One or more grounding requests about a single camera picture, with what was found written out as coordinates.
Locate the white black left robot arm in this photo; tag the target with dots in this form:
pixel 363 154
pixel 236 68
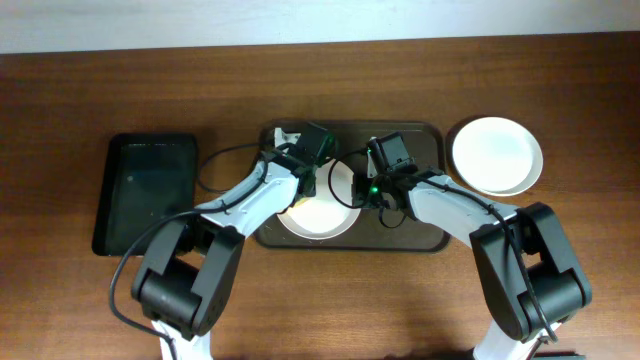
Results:
pixel 187 273

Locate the cream yellow plate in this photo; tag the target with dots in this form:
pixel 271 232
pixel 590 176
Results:
pixel 515 182

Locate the dark brown serving tray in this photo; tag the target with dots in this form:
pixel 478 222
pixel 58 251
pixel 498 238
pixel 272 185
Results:
pixel 369 233

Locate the pale blue plate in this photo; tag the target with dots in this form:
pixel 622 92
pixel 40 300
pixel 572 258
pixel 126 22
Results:
pixel 495 155

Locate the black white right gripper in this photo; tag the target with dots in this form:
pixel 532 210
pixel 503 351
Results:
pixel 362 199

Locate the green yellow sponge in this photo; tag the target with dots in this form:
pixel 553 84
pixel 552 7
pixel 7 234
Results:
pixel 300 202

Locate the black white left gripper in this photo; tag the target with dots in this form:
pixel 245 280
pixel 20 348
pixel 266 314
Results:
pixel 306 181

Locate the black water tray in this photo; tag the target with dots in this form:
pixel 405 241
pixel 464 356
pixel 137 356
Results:
pixel 147 176

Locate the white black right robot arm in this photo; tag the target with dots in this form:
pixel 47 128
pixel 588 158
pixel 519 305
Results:
pixel 531 278

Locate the pink plate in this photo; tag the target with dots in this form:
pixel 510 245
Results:
pixel 322 216

